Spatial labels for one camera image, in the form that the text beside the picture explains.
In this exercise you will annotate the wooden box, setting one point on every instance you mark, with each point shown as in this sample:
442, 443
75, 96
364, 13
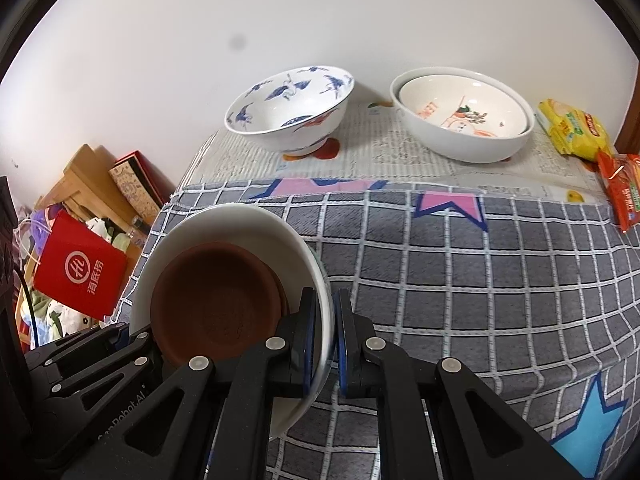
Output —
82, 175

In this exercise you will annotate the plain white bowl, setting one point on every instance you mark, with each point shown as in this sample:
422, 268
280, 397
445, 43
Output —
240, 222

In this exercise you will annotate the yellow snack packet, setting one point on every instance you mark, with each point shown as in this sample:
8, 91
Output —
575, 130

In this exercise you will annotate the brown wooden door frame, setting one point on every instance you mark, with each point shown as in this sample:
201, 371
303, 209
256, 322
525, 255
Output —
631, 130

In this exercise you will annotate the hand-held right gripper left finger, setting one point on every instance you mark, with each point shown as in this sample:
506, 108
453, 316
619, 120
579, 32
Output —
310, 342

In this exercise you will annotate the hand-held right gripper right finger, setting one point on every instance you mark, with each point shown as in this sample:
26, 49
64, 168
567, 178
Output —
343, 342

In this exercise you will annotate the white bowl with orange print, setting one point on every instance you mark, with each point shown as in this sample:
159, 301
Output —
450, 105

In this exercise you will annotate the blue patterned porcelain bowl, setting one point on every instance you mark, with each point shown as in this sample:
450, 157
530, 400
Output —
300, 130

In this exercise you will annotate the orange snack packet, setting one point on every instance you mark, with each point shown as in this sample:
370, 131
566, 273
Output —
622, 185

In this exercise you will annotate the grey checked cloth with stars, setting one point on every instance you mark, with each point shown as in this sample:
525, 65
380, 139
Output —
450, 270

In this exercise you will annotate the red box with patterned side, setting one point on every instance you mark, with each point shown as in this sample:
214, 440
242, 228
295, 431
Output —
137, 185

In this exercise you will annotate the white printed tablecloth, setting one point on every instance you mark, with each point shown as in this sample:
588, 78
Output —
380, 160

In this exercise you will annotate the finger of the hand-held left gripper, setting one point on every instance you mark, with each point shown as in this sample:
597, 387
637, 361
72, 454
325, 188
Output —
75, 347
110, 375

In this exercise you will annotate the red paper bag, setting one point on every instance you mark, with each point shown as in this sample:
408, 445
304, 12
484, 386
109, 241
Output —
80, 265

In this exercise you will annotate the large white bowl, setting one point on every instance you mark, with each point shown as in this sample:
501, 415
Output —
465, 147

